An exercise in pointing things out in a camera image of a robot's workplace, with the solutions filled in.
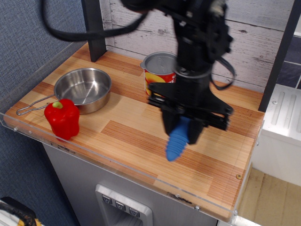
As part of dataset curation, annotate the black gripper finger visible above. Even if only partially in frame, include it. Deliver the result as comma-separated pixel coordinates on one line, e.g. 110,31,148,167
161,109,181,135
188,120,207,145

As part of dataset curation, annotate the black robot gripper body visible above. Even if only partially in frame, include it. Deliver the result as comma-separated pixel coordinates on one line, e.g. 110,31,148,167
149,71,233,130

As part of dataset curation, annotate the blue handled metal fork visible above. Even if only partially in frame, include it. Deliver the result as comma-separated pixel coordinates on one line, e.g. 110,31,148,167
166,117,190,161

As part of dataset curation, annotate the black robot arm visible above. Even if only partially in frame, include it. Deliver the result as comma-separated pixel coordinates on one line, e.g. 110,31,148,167
123,0,234,144

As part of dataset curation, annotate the stainless steel pot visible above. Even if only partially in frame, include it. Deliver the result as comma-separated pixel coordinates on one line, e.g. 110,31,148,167
16,68,112,115

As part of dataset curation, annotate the sliced peaches can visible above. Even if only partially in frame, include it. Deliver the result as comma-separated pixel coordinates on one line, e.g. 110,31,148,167
140,52,176,96

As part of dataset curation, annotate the white toy sink unit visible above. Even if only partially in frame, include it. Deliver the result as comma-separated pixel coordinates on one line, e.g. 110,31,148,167
251,85,301,186

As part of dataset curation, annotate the silver dispenser panel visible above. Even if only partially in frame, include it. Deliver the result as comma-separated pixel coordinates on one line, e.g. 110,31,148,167
95,184,153,226

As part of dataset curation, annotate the red toy bell pepper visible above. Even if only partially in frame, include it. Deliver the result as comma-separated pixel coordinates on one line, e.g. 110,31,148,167
44,99,80,140

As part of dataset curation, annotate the grey toy fridge cabinet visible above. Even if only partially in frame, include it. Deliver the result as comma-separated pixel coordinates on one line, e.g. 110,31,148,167
44,143,218,226

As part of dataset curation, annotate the yellow object at corner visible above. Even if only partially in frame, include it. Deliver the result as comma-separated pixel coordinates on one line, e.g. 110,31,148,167
24,218,43,226

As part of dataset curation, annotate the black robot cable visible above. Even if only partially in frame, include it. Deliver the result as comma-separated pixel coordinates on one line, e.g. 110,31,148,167
41,0,236,90

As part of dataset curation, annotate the dark grey left post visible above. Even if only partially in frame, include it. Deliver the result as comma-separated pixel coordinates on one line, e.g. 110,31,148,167
81,0,107,62

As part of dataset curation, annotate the dark grey post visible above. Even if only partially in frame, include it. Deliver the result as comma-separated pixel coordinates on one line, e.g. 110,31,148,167
258,0,301,113
81,0,107,62

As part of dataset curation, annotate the dark grey right post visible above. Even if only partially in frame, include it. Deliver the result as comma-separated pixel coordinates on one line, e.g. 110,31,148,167
258,0,301,113

